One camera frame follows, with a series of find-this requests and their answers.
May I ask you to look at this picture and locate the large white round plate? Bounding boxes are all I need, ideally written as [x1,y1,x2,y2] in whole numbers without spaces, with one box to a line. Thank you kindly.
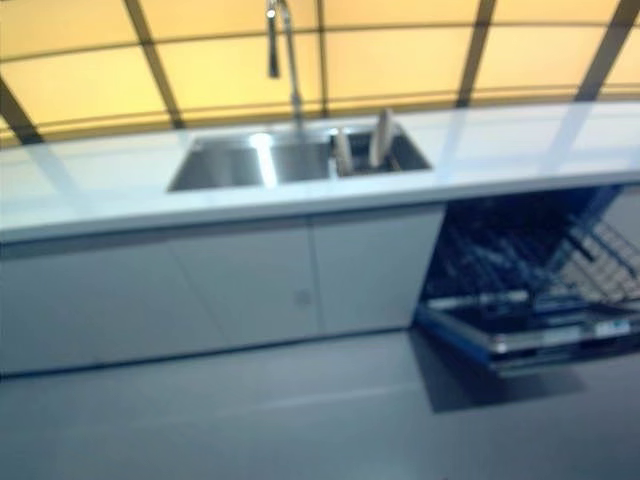
[368,108,397,167]

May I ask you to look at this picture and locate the black built-in dishwasher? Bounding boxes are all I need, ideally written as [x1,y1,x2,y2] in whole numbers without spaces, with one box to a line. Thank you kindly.
[412,184,640,380]

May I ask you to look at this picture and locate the white glossy cabinet door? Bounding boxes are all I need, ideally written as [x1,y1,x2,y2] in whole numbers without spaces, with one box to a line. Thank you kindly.
[306,203,446,336]
[0,212,322,377]

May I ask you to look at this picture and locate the black dish drying rack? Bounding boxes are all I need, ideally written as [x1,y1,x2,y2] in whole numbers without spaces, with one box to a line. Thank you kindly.
[331,127,417,179]

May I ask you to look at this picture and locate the stainless steel kitchen sink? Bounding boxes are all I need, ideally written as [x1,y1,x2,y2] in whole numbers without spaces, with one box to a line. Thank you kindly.
[166,121,434,194]

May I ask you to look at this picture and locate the chrome pull-down kitchen faucet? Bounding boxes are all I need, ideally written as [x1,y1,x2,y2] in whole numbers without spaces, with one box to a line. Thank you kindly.
[263,0,307,132]

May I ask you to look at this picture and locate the dishwasher lower wire rack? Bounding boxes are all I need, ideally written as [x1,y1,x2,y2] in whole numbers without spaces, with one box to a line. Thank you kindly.
[430,192,640,321]

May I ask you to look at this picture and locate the dishwasher wire rack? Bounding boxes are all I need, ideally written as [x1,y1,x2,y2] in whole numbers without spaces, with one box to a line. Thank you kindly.
[430,192,640,321]
[547,218,640,307]

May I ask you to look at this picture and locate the dishwasher upper wire rack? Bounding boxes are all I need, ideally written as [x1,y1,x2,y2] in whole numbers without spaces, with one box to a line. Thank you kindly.
[547,218,640,307]

